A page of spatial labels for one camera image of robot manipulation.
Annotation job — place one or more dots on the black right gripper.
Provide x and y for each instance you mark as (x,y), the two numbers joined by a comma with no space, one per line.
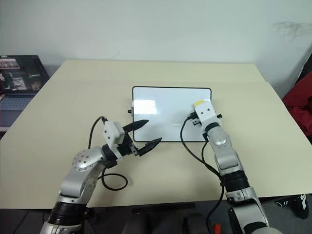
(195,122)

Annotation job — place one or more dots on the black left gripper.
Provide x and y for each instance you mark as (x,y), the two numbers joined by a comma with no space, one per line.
(126,147)

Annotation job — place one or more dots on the yellow and black eraser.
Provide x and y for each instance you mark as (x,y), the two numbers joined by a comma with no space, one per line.
(198,102)

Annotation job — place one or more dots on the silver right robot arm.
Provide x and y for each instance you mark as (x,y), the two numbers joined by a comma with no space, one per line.
(226,158)

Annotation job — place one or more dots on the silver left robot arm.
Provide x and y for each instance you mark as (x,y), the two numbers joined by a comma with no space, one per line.
(80,168)

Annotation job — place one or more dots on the small black-framed whiteboard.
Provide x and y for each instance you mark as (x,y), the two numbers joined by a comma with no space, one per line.
(165,109)

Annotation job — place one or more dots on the red cloth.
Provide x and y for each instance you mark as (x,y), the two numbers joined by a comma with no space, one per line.
(299,104)

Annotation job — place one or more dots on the black and white shoe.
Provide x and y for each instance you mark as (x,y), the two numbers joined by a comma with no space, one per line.
(297,206)

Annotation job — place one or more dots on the open laptop computer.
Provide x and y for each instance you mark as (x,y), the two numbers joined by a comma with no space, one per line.
(19,75)

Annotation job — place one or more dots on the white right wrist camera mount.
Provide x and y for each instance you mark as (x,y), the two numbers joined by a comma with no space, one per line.
(206,113)

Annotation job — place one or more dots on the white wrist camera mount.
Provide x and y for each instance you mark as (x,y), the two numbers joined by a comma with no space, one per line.
(113,134)
(206,113)

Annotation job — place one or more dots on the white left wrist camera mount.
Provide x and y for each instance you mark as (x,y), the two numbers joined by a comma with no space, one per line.
(113,134)

